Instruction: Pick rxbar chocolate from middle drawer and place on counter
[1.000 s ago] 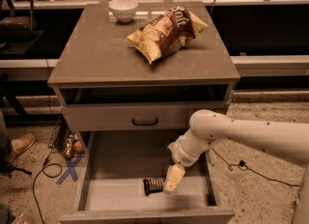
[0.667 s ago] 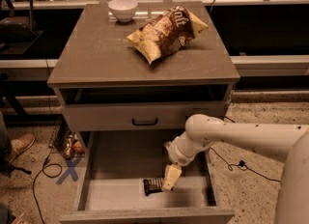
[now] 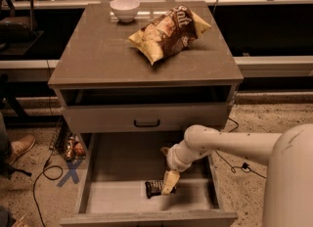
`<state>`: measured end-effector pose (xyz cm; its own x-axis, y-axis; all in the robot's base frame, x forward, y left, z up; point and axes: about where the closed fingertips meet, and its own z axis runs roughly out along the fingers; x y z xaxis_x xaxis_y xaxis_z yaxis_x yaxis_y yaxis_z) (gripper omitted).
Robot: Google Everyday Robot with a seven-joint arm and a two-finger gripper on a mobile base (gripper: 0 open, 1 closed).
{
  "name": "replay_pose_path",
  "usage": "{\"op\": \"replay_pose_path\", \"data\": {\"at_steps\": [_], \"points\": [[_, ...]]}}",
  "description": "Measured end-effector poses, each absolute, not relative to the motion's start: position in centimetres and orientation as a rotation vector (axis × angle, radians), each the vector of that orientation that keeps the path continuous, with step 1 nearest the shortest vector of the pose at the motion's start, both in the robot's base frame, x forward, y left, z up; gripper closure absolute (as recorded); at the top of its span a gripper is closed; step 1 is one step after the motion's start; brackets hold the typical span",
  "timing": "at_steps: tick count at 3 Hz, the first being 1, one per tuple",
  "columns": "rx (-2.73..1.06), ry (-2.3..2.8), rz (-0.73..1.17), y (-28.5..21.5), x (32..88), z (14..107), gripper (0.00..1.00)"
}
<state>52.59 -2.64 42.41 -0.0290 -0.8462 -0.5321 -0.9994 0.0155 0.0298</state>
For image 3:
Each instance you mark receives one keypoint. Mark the wire basket with snacks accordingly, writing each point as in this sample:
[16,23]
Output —
[66,143]

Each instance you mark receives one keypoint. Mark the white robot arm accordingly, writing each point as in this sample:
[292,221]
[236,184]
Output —
[288,156]

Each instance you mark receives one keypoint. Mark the grey drawer cabinet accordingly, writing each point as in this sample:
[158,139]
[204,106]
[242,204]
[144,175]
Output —
[99,67]

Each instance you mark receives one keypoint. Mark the closed grey top drawer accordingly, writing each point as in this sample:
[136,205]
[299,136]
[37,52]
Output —
[101,119]

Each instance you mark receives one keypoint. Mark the white ceramic bowl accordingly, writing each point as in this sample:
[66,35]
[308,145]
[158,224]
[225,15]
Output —
[125,10]

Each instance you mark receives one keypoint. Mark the open grey middle drawer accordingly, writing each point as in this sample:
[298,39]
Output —
[113,191]

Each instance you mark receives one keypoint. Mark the yellow brown chip bag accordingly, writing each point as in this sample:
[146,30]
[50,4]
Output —
[169,34]

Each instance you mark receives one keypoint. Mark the dark rxbar chocolate bar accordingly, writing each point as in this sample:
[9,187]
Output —
[154,188]

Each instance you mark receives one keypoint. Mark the tan shoe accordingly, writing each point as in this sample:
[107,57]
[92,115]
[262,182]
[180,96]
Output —
[19,148]

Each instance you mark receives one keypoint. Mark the dark chair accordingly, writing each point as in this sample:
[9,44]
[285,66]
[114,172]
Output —
[18,33]

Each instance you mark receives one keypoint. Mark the black drawer handle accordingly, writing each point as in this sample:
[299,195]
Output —
[146,124]

